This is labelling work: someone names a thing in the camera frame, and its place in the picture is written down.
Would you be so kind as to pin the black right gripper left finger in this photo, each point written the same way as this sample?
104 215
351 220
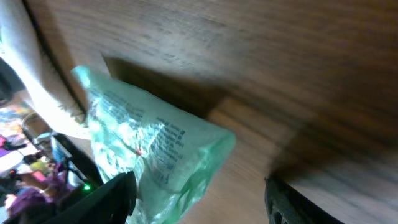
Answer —
111 202

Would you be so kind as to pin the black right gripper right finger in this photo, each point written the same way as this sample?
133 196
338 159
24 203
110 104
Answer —
285 205

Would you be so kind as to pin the light green small pouch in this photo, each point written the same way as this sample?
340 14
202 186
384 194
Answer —
173 154

